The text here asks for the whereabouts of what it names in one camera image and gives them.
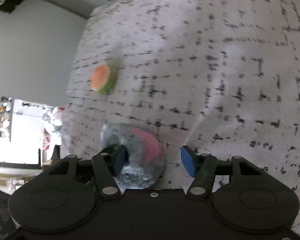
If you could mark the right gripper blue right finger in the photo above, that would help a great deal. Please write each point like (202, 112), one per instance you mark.
(189, 160)

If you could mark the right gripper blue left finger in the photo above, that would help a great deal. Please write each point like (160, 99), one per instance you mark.
(120, 158)

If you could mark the fluffy grey-blue plush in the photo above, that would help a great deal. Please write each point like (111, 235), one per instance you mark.
(146, 159)

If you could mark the plush burger toy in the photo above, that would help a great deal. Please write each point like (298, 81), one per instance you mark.
(103, 79)

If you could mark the red white plastic bag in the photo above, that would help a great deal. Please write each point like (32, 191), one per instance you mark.
(52, 122)

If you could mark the grey patterned bed cover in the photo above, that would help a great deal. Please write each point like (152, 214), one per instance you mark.
(221, 76)

